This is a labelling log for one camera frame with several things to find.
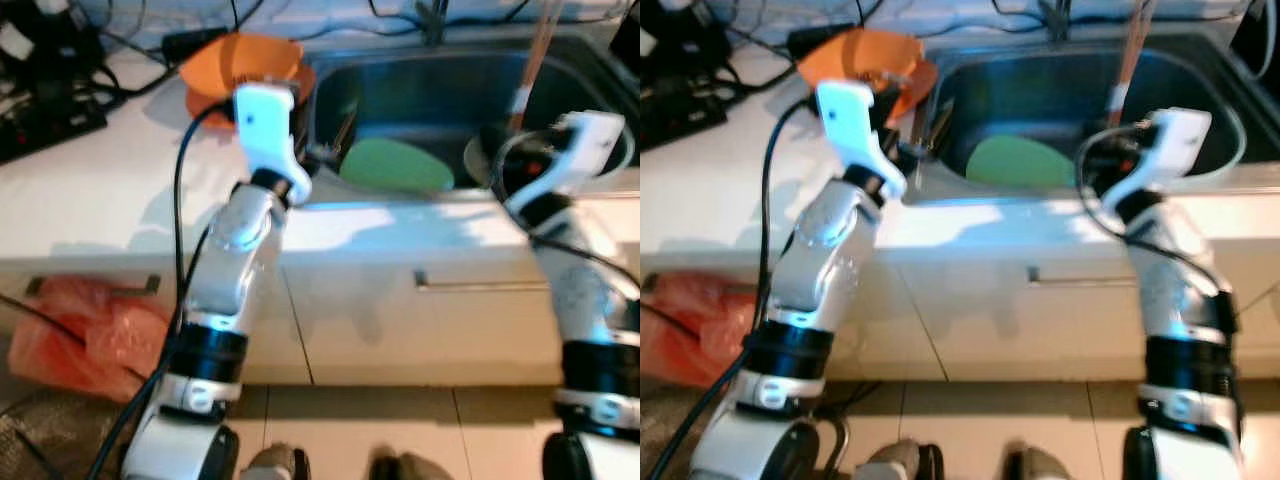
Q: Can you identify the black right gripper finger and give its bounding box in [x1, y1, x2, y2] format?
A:
[480, 122, 513, 173]
[1088, 122, 1118, 169]

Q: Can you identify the white ribbed bowl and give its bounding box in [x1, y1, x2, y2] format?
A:
[462, 132, 501, 191]

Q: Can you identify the green plate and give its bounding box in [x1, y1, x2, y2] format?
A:
[965, 135, 1076, 191]
[338, 137, 456, 194]

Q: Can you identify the wooden chopstick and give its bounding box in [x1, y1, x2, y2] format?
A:
[1112, 0, 1159, 129]
[508, 0, 553, 133]
[1105, 0, 1146, 129]
[515, 0, 563, 131]

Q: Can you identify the orange plate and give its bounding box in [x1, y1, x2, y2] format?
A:
[185, 65, 317, 126]
[805, 60, 939, 121]

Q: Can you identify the stainless steel sink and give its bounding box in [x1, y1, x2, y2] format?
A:
[305, 35, 640, 201]
[915, 35, 1251, 196]

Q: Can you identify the orange bowl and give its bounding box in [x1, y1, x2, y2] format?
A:
[797, 28, 923, 96]
[178, 32, 306, 101]

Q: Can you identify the dark metal faucet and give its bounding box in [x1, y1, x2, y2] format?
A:
[415, 0, 451, 46]
[1035, 0, 1073, 41]

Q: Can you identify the black power brick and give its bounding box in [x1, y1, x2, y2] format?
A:
[788, 22, 851, 51]
[160, 28, 229, 56]

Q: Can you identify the black power strip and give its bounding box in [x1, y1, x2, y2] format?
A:
[0, 85, 109, 161]
[640, 75, 729, 141]

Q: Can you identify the black power adapter white label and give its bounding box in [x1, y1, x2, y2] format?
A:
[30, 0, 101, 89]
[0, 15, 41, 63]
[645, 0, 736, 81]

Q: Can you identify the red plastic bag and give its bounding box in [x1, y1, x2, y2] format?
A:
[8, 275, 176, 401]
[640, 270, 761, 386]

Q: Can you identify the grey left robot foot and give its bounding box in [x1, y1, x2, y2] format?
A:
[860, 440, 946, 480]
[240, 445, 311, 480]

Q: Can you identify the grey robot foot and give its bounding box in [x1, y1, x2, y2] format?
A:
[240, 445, 311, 480]
[860, 440, 946, 480]
[370, 452, 453, 480]
[1005, 445, 1079, 480]

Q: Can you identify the grey right robot foot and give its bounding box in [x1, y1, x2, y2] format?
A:
[1005, 445, 1079, 480]
[370, 452, 453, 480]

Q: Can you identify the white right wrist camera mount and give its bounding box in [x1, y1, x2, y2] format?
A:
[505, 110, 626, 216]
[1110, 108, 1216, 211]

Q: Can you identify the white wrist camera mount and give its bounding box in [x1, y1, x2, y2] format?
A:
[815, 80, 901, 196]
[1110, 108, 1216, 211]
[232, 83, 313, 196]
[505, 110, 626, 216]

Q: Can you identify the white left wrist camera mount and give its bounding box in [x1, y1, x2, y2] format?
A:
[232, 83, 313, 196]
[815, 80, 901, 196]

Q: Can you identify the steel drawer handle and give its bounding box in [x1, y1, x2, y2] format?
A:
[1027, 265, 1141, 291]
[413, 268, 546, 293]
[25, 275, 161, 296]

